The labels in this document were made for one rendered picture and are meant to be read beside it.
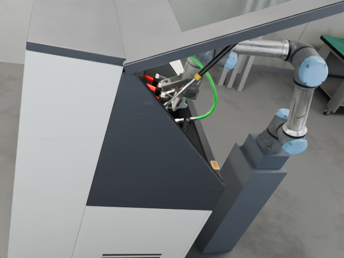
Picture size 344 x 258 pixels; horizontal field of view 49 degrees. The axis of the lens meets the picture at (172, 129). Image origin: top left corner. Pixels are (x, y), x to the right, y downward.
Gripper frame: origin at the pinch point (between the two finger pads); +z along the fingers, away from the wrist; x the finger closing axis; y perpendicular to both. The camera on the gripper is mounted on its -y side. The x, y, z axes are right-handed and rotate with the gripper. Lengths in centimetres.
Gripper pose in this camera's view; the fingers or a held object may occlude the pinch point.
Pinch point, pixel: (172, 108)
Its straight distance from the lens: 173.1
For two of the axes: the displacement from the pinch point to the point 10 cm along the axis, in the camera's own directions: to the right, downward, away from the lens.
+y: 9.3, 1.1, 3.4
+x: -1.9, -6.6, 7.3
